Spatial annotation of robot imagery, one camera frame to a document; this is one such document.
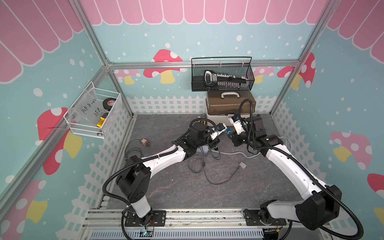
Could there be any grey USB cable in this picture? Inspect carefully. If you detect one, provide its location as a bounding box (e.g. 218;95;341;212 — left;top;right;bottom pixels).
187;149;243;186
203;146;223;161
124;138;151;163

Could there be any silver mp3 player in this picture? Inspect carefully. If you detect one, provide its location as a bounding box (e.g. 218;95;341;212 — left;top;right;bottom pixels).
239;162;247;169

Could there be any brown grey plug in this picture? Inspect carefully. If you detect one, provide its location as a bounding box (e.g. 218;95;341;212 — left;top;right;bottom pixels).
141;139;150;147

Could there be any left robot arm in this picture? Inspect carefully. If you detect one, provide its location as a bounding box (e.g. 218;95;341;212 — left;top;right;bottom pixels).
102;118;227;226

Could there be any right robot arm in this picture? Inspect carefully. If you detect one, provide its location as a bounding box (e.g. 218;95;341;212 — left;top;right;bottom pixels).
231;99;364;240

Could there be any white toolbox brown lid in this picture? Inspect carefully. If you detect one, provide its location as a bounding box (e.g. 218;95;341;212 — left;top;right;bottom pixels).
206;91;256;127

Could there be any socket bit set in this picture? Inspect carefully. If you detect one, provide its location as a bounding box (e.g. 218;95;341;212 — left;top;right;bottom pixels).
203;71;250;90

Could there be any black electrical tape roll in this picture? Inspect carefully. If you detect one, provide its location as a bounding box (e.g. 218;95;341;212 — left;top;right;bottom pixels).
103;98;117;112

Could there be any yellow tool in bin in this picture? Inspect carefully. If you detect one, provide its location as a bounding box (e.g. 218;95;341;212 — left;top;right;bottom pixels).
97;117;106;128

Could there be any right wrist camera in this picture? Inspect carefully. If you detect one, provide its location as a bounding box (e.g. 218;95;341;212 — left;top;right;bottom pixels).
229;115;245;135

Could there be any white power strip cord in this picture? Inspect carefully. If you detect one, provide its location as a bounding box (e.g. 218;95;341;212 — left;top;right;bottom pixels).
218;135;294;160

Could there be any black wire mesh basket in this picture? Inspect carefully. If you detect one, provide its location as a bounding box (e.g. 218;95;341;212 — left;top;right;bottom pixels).
191;57;255;92

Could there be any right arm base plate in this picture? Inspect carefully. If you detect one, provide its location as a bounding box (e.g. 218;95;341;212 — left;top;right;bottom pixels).
243;209;287;227

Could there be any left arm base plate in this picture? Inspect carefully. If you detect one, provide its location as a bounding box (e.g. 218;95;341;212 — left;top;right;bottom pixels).
124;210;167;227

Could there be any clear plastic wall bin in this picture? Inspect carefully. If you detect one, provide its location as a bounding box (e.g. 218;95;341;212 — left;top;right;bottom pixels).
64;82;122;139

